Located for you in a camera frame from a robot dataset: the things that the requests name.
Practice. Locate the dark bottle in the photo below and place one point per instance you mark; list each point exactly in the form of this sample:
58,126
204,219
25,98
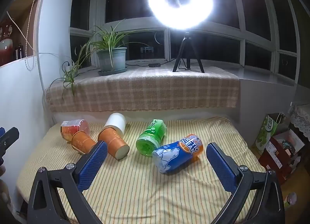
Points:
19,50

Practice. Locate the spider plant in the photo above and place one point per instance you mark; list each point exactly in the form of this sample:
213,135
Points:
106,37

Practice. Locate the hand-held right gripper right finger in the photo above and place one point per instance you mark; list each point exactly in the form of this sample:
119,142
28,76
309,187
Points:
221,165

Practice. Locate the white wall plug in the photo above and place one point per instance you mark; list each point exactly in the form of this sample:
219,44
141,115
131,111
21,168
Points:
69,66

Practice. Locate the green drink bottle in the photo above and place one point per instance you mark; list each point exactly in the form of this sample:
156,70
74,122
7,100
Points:
151,135

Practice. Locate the grey-green flower pot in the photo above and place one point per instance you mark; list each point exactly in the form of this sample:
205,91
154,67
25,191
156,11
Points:
112,59

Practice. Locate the white lace cloth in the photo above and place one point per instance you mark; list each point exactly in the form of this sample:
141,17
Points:
301,117

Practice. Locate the black tripod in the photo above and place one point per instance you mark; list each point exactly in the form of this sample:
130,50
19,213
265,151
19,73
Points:
184,44

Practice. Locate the blue and orange can-shaped cup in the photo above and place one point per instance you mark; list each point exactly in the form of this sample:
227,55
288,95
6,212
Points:
174,155

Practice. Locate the yellow striped cloth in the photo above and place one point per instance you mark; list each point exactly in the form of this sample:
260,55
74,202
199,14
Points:
145,190

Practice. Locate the wooden wall shelf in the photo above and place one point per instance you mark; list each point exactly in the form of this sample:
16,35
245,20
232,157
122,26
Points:
21,3

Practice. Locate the small orange paper cup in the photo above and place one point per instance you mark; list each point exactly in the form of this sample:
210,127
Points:
83,141

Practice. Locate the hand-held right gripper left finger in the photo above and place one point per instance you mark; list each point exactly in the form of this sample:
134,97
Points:
93,165

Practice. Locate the red and pink plastic cup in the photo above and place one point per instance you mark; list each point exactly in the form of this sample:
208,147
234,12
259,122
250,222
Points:
72,127

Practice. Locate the dark pot saucer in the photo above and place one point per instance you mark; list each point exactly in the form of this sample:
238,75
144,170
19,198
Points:
113,72

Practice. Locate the red cardboard box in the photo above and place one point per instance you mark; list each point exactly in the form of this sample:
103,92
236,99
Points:
278,156

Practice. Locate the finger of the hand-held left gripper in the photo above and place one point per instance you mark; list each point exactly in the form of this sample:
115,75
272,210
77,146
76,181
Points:
9,136

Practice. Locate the tall orange paper cup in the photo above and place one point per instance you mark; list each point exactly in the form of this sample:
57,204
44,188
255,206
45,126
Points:
111,140

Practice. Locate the beige plaid blanket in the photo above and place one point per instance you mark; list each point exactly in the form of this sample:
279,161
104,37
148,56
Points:
150,90

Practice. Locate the white window frame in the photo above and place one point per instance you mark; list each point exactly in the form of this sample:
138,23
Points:
242,32

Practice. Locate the red ceramic jar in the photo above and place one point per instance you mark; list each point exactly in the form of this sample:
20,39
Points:
6,44

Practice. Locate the green paper bag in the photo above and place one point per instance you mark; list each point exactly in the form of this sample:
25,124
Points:
267,132

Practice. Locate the white paper cup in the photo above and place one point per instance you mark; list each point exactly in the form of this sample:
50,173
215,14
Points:
115,121

